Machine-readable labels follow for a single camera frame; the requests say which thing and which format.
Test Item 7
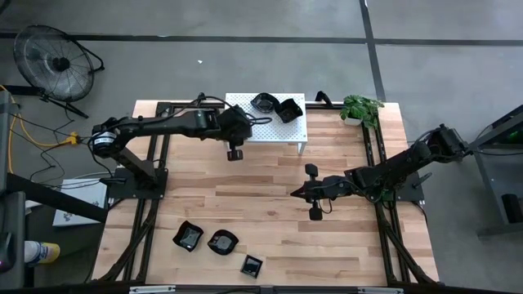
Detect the black floor fan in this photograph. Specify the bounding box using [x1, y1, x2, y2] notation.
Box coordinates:
[11, 24, 105, 119]

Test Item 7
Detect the black leaf-shaped mini plate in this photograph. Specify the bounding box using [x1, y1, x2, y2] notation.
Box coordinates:
[250, 92, 281, 114]

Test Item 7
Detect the white printed box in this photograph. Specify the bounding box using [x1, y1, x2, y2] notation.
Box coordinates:
[51, 178, 110, 228]

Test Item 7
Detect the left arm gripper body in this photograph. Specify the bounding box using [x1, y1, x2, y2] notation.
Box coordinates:
[216, 105, 254, 163]

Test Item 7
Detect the orange cable plug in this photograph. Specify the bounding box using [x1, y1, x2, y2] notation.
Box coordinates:
[60, 131, 81, 147]

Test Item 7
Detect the small potted green plant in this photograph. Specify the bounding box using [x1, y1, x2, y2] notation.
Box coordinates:
[339, 94, 385, 130]

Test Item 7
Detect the white yellow spray can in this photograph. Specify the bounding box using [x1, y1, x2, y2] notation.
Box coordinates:
[24, 240, 61, 265]

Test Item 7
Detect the yellow extension cable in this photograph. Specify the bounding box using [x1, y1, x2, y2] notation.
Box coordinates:
[18, 116, 78, 148]

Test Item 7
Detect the silver aluminium extrusion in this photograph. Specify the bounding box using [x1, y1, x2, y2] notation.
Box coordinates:
[358, 287, 405, 294]
[129, 284, 177, 294]

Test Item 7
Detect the black floor cable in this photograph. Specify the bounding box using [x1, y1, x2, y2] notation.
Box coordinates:
[7, 114, 123, 189]

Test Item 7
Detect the white perforated metal shelf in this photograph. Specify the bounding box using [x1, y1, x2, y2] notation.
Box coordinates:
[224, 92, 308, 156]

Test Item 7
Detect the yellow hanging cable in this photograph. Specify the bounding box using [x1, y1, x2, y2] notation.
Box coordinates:
[0, 83, 20, 175]

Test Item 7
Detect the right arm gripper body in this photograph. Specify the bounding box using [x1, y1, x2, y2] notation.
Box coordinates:
[303, 163, 352, 222]

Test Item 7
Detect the grey metal workbench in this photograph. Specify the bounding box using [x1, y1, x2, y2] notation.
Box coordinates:
[450, 104, 523, 238]

